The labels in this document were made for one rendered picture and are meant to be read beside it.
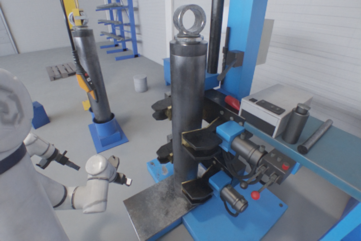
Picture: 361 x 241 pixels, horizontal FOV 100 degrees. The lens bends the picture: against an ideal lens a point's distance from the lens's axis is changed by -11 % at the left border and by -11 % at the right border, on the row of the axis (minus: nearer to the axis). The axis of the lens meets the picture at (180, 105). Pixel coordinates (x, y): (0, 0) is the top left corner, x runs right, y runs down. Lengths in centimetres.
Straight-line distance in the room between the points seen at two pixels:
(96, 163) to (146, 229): 95
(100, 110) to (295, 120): 201
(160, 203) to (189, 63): 124
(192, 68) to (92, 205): 75
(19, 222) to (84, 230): 156
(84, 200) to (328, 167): 100
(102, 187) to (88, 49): 154
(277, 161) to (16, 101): 92
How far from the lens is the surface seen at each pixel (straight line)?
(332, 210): 233
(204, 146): 92
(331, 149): 108
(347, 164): 103
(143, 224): 163
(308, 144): 97
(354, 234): 202
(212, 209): 172
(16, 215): 38
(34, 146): 112
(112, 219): 189
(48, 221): 43
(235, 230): 168
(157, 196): 174
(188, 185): 133
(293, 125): 92
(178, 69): 93
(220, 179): 135
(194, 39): 91
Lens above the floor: 163
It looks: 30 degrees down
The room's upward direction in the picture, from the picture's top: straight up
